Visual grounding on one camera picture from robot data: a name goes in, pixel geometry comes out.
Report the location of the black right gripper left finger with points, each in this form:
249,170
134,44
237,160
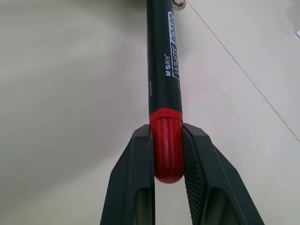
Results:
127,178

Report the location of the black whiteboard marker red cap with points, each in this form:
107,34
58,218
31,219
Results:
164,70

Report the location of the small beige crumpled object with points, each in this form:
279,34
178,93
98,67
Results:
178,3

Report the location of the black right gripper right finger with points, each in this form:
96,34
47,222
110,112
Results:
211,178

